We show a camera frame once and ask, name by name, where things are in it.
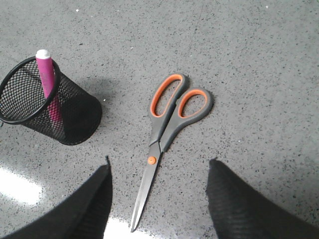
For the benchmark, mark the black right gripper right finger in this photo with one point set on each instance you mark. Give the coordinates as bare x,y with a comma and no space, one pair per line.
240,212

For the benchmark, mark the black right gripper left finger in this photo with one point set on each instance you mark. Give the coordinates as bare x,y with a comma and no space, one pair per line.
82,215

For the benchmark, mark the pink highlighter pen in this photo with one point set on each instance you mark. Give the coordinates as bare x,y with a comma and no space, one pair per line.
47,76

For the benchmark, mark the grey orange scissors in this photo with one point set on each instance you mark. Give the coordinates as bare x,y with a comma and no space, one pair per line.
165,127

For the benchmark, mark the black mesh pen bin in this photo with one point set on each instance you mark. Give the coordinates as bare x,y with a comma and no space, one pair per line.
68,114

